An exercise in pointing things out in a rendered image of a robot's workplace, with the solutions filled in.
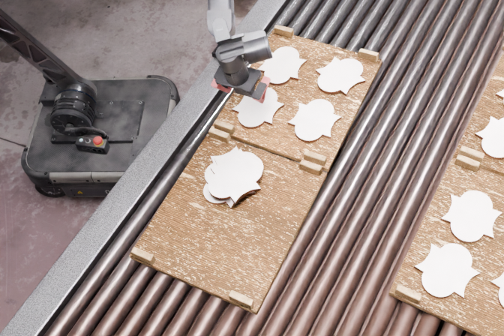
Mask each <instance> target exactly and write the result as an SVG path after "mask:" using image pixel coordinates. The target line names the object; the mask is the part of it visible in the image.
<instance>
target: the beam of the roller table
mask: <svg viewBox="0 0 504 336"><path fill-rule="evenodd" d="M289 2H290V0H258V1H257V2H256V4H255V5H254V6H253V7H252V8H251V9H250V11H249V12H248V13H247V15H246V16H245V18H244V19H243V20H242V21H241V22H240V24H239V25H238V27H237V28H236V29H235V35H238V34H241V33H245V32H254V31H257V30H264V31H265V33H266V32H267V31H268V30H269V29H270V28H271V26H272V24H273V23H274V22H275V20H276V19H277V18H278V17H279V15H280V14H281V12H282V11H283V9H284V8H285V7H286V6H287V4H288V3H289ZM219 66H220V65H219V62H218V60H217V58H215V57H214V58H213V59H212V60H211V61H210V62H209V64H208V65H207V67H206V68H205V70H204V71H203V72H202V73H201V74H200V75H199V77H198V78H197V79H196V81H195V82H194V84H193V85H192V86H191V87H190V88H189V90H188V91H187V93H186V94H185V95H184V97H183V98H182V99H181V100H180V101H179V102H178V104H177V105H176V107H175V108H174V110H173V111H172V112H171V113H170V114H169V116H168V117H167V118H166V120H165V121H164V122H163V124H162V125H161V126H160V127H159V128H158V130H157V131H156V133H155V134H154V135H153V137H152V138H151V139H150V140H149V141H148V143H147V144H146V145H145V147H144V148H143V150H142V151H141V152H140V153H139V154H138V156H137V157H136V159H135V160H134V161H133V163H132V164H131V165H130V166H129V167H128V168H127V170H126V171H125V173H124V174H123V176H122V177H121V178H120V179H119V180H118V182H117V183H116V184H115V186H114V187H113V188H112V190H111V191H110V192H109V193H108V194H107V196H106V197H105V199H104V200H103V201H102V203H101V204H100V205H99V206H98V207H97V209H96V210H95V211H94V213H93V214H92V216H91V217H90V218H89V219H88V220H87V222H86V223H85V224H84V226H83V227H82V229H81V230H80V231H79V232H78V233H77V234H76V236H75V237H74V239H73V240H72V241H71V243H70V244H69V245H68V246H67V248H66V249H65V250H64V252H63V253H62V254H61V256H60V257H59V258H58V259H57V260H56V262H55V263H54V265H53V266H52V267H51V269H50V270H49V271H48V272H47V273H46V275H45V276H44V277H43V279H42V280H41V282H40V283H39V284H38V285H37V286H36V288H35V289H34V290H33V292H32V293H31V295H30V296H29V297H28V298H27V299H26V300H25V302H24V303H23V305H22V306H21V307H20V309H19V310H18V311H17V312H16V314H15V315H14V316H13V318H12V319H11V320H10V322H9V323H8V324H7V325H6V326H5V328H4V329H3V331H2V332H1V333H0V336H44V335H45V333H46V332H47V330H48V329H49V327H50V326H51V325H52V324H53V322H54V321H55V320H56V318H57V317H58V315H59V314H60V313H61V312H62V310H63V309H64V307H65V306H66V304H67V303H68V302H69V301H70V299H71V298H72V296H73V295H74V293H75V292H76V291H77V290H78V288H79V287H80V285H81V284H82V283H83V281H84V280H85V279H86V278H87V276H88V275H89V273H90V272H91V270H92V269H93V268H94V267H95V265H96V264H97V262H98V261H99V259H100V258H101V257H102V256H103V255H104V253H105V252H106V250H107V248H108V247H109V246H110V245H111V244H112V242H113V241H114V239H115V238H116V236H117V235H118V234H119V233H120V231H121V230H122V228H123V227H124V226H125V224H126V223H127V222H128V220H129V219H130V218H131V216H132V215H133V213H134V212H135V211H136V210H137V208H138V207H139V205H140V204H141V202H142V201H143V200H144V199H145V198H146V196H147V194H148V193H149V191H150V190H151V189H152V188H153V187H154V185H155V183H156V182H157V181H158V179H159V178H160V177H161V176H162V174H163V173H164V171H165V170H166V168H167V167H168V166H169V165H170V163H171V162H172V161H173V159H174V157H175V156H176V155H177V154H178V153H179V151H180V150H181V148H182V147H183V145H184V144H185V143H186V142H187V140H188V139H189V137H190V136H191V134H192V133H193V132H194V131H195V129H196V128H197V126H198V125H199V124H200V122H201V121H202V120H203V118H204V117H205V116H206V114H207V113H208V111H209V110H210V109H211V108H212V106H213V105H214V103H215V102H216V100H217V99H218V98H219V97H220V96H221V94H222V92H223V91H221V90H219V89H217V88H213V87H212V86H211V84H212V81H213V79H214V75H215V73H216V71H217V69H218V67H219Z"/></svg>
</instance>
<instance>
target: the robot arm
mask: <svg viewBox="0 0 504 336"><path fill-rule="evenodd" d="M207 26H208V31H209V32H210V34H211V35H212V36H213V37H214V38H215V40H216V43H217V44H218V45H219V47H218V48H217V50H216V53H215V55H216V58H217V60H218V62H219V65H220V66H219V67H218V69H217V71H216V73H215V75H214V79H213V81H212V83H211V87H213V88H216V89H219V90H221V91H223V92H226V93H228V94H230V92H231V91H232V88H233V89H234V91H235V93H237V94H240V95H244V96H247V97H250V98H253V99H254V100H255V101H258V102H260V103H261V104H263V102H264V100H265V98H266V90H267V88H268V86H269V83H270V81H271V79H270V78H269V77H267V76H264V77H263V78H262V80H261V82H259V84H258V86H257V87H256V90H254V89H255V87H254V86H255V85H256V83H257V80H259V79H260V77H261V76H262V73H261V71H260V70H257V69H254V68H252V67H246V64H245V62H244V59H245V61H246V62H248V63H249V65H251V64H254V63H257V62H261V61H265V60H267V59H272V58H273V57H272V51H271V48H270V46H269V41H268V38H267V35H266V33H265V31H264V30H257V31H251V32H245V33H241V34H237V35H235V33H236V16H235V14H234V0H208V10H207ZM242 55H243V56H244V59H243V58H242ZM221 85H223V86H228V88H224V87H223V86H221Z"/></svg>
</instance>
